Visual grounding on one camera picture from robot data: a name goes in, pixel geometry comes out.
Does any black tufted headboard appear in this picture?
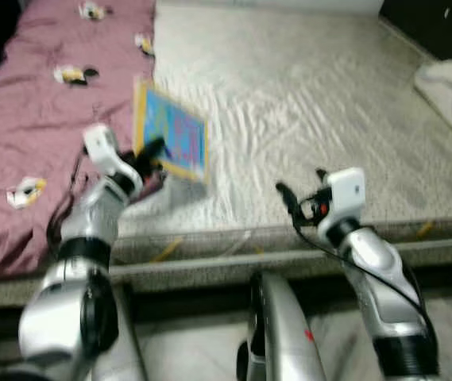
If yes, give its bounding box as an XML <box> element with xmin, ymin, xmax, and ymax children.
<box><xmin>379</xmin><ymin>0</ymin><xmax>452</xmax><ymax>61</ymax></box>

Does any white quilted mattress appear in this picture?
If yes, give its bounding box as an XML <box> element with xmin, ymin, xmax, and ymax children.
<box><xmin>0</xmin><ymin>0</ymin><xmax>452</xmax><ymax>310</ymax></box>

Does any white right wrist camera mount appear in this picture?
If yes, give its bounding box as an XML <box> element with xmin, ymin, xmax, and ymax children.
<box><xmin>326</xmin><ymin>167</ymin><xmax>367</xmax><ymax>225</ymax></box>

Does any colourful children's book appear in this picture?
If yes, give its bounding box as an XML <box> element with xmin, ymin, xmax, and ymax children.
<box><xmin>133</xmin><ymin>76</ymin><xmax>211</xmax><ymax>185</ymax></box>

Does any pink cartoon print blanket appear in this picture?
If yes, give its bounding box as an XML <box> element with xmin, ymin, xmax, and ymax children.
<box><xmin>0</xmin><ymin>0</ymin><xmax>159</xmax><ymax>287</ymax></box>

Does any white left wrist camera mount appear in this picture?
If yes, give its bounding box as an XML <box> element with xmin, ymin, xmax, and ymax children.
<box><xmin>83</xmin><ymin>124</ymin><xmax>125</xmax><ymax>177</ymax></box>

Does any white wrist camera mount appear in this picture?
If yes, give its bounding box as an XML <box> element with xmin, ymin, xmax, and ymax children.
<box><xmin>83</xmin><ymin>124</ymin><xmax>125</xmax><ymax>177</ymax></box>
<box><xmin>326</xmin><ymin>167</ymin><xmax>367</xmax><ymax>225</ymax></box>

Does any white pillow with script print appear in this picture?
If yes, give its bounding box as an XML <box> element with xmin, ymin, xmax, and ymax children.
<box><xmin>413</xmin><ymin>52</ymin><xmax>452</xmax><ymax>152</ymax></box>

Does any silver right robot leg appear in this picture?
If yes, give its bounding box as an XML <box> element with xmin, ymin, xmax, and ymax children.
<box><xmin>236</xmin><ymin>271</ymin><xmax>327</xmax><ymax>381</ymax></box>

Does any dark bed frame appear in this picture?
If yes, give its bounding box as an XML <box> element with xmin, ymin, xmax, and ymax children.
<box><xmin>0</xmin><ymin>266</ymin><xmax>452</xmax><ymax>322</ymax></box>

